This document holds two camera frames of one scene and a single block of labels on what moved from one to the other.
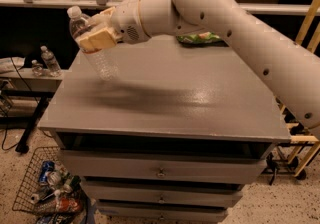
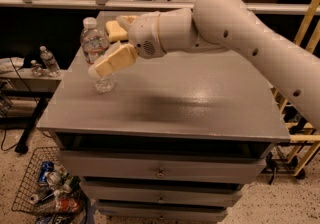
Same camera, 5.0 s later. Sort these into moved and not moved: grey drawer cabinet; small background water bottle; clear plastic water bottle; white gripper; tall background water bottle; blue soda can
Moved: white gripper; clear plastic water bottle
Not moved: blue soda can; tall background water bottle; grey drawer cabinet; small background water bottle
